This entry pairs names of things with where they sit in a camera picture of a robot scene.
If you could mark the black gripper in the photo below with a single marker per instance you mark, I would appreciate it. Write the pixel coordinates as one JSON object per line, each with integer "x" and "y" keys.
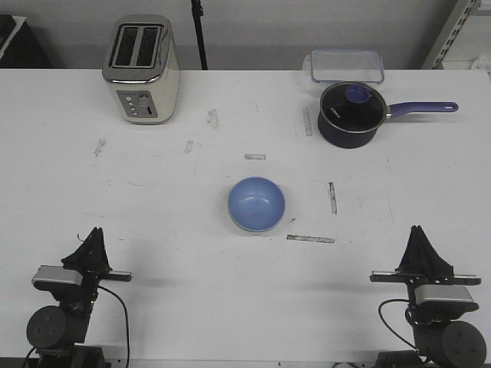
{"x": 419, "y": 249}
{"x": 89, "y": 254}

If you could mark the green bowl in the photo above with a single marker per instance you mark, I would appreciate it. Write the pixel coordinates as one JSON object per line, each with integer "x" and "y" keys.
{"x": 257, "y": 221}

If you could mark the blue bowl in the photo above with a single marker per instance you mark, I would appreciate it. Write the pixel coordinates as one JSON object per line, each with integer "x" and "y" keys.
{"x": 256, "y": 194}

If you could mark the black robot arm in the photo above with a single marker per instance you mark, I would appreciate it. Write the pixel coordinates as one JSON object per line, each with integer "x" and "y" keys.
{"x": 441, "y": 338}
{"x": 57, "y": 332}

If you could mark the dark blue saucepan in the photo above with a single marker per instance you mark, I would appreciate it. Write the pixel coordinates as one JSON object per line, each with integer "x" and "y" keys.
{"x": 348, "y": 140}

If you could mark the glass saucepan lid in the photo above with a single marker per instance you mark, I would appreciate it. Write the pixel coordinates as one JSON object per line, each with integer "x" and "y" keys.
{"x": 353, "y": 107}

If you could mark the cream two-slot toaster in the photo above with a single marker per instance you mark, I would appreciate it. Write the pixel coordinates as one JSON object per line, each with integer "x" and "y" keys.
{"x": 141, "y": 69}

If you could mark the white crumpled cloth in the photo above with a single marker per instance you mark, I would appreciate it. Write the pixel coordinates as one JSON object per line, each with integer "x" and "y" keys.
{"x": 482, "y": 63}

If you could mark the clear plastic food container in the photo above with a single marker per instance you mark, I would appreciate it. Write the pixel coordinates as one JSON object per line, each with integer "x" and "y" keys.
{"x": 328, "y": 66}

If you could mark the grey slotted metal rack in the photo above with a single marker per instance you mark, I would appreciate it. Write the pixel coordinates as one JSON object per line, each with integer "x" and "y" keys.
{"x": 464, "y": 36}

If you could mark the black tripod pole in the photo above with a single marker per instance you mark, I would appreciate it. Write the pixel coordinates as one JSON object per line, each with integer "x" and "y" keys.
{"x": 197, "y": 13}

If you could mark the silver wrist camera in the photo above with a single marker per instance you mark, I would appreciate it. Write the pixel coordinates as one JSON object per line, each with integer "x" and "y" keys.
{"x": 442, "y": 293}
{"x": 53, "y": 278}

